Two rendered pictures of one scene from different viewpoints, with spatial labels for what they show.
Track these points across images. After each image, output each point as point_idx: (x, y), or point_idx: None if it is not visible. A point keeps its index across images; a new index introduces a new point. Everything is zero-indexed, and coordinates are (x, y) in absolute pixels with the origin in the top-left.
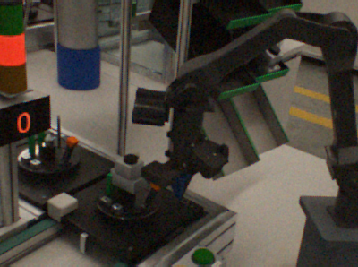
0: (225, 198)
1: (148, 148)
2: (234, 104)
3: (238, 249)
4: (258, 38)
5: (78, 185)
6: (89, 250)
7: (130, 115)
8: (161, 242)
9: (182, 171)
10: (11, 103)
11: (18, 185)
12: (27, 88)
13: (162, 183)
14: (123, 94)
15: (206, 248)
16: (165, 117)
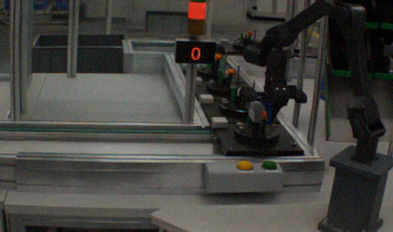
0: None
1: None
2: (377, 100)
3: (324, 193)
4: (306, 11)
5: (241, 121)
6: (220, 152)
7: None
8: (256, 155)
9: (264, 97)
10: (191, 40)
11: (209, 111)
12: (201, 34)
13: (243, 96)
14: (299, 74)
15: (278, 164)
16: (260, 59)
